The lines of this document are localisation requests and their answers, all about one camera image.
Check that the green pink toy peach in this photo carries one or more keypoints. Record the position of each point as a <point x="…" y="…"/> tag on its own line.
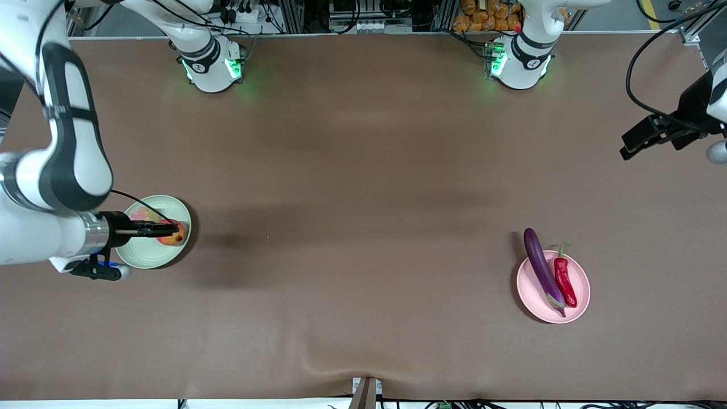
<point x="143" y="215"/>

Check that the purple toy eggplant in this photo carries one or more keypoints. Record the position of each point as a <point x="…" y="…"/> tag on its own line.
<point x="539" y="261"/>

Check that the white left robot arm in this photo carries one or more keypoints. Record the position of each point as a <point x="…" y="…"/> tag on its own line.
<point x="525" y="62"/>

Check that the red toy chili pepper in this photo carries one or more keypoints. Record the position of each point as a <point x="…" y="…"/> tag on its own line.
<point x="563" y="278"/>

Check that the large table cover mat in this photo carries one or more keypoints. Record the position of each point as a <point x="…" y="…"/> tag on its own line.
<point x="363" y="255"/>

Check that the round pale green plate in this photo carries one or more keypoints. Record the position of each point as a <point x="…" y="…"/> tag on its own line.
<point x="147" y="255"/>

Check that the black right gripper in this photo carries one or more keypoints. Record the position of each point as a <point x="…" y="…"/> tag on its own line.
<point x="118" y="226"/>

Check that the aluminium frame profile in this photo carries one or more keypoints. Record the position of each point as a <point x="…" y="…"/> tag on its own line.
<point x="701" y="40"/>

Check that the round pink plate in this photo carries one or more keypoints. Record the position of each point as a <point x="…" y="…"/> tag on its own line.
<point x="531" y="289"/>

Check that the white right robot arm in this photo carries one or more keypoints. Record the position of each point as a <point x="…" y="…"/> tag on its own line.
<point x="74" y="170"/>

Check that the orange packaged goods pile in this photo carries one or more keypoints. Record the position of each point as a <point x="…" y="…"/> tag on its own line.
<point x="483" y="14"/>

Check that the white power strip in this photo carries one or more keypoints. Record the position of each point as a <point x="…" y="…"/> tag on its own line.
<point x="372" y="26"/>

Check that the red yellow toy apple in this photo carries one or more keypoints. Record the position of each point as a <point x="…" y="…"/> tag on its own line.
<point x="170" y="241"/>

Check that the metal mount bracket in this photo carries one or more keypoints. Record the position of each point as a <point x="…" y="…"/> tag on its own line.
<point x="366" y="395"/>

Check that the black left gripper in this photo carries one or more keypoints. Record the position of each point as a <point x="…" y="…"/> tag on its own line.
<point x="694" y="108"/>

